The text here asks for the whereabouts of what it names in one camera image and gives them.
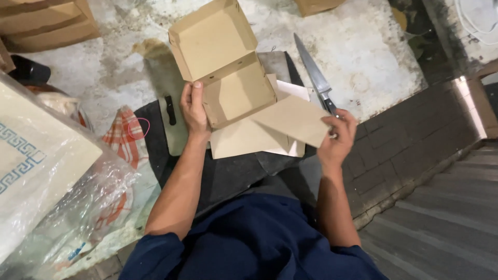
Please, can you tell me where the person's right hand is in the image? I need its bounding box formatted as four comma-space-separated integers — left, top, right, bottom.
316, 108, 358, 164

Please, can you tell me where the person's left hand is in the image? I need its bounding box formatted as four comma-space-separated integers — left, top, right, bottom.
180, 81, 212, 137

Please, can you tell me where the brown cardboard box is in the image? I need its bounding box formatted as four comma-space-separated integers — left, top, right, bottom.
294, 0, 347, 18
168, 0, 278, 130

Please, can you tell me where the large kitchen knife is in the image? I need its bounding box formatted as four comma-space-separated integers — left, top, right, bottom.
293, 33, 340, 118

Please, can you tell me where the black mat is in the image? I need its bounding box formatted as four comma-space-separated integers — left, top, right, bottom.
133, 51, 317, 218

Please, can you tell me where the person's dark blue shirt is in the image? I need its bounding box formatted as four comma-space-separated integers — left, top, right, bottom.
119, 193, 390, 280

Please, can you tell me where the pink rubber band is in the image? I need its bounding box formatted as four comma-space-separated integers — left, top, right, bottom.
128, 117, 151, 140

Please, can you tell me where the red checkered cloth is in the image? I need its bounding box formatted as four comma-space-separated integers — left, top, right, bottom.
102, 106, 150, 170

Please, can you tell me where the clear plastic bag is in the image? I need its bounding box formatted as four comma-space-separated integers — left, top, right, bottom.
0, 72, 162, 280

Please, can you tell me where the white patterned box stack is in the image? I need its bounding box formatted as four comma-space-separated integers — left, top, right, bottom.
0, 82, 103, 265

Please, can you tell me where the stack of brown cardboard boxes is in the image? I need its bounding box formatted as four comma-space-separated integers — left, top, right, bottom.
0, 0, 101, 54

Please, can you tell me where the black round container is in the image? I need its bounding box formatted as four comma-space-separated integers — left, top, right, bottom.
8, 54, 51, 86

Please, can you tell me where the cleaver with black handle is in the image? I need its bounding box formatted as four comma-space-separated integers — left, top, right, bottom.
143, 54, 187, 157

